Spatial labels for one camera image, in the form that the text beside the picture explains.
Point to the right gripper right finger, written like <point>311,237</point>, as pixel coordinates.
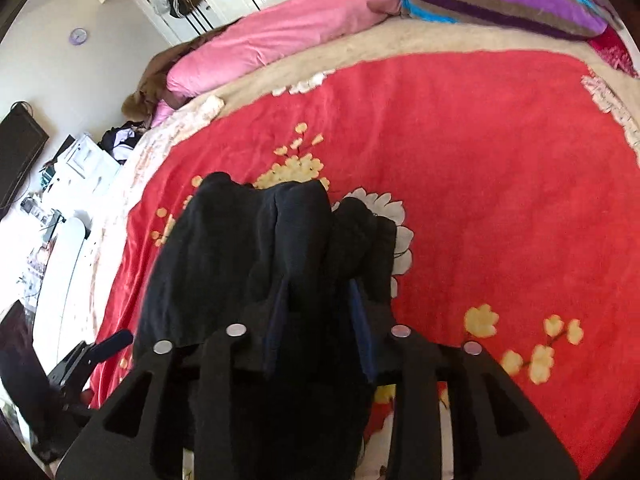
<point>496,432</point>

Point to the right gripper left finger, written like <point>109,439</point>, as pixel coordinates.
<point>199,391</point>

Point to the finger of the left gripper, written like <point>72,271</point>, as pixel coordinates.
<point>105,350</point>

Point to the black sweater with orange patches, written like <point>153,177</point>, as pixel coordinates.
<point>284,252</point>

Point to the dark clothes pile on chair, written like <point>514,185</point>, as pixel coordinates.
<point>119,142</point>

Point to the white lace floral blanket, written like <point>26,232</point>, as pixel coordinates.
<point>101,254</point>

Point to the white drawer cabinet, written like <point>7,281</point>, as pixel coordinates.
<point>82,169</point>

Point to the red floral blanket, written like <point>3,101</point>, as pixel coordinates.
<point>515,197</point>

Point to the beige bed sheet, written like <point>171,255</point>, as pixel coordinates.
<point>614,92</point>

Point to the white door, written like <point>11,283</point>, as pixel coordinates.
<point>180,20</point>

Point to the magenta patterned cloth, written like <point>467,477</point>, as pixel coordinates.
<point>618,50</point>

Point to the pink quilt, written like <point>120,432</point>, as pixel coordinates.
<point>266,36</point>

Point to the black wall television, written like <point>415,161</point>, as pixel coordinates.
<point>22,140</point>

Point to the purple wall clock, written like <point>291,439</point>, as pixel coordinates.
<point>78,36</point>

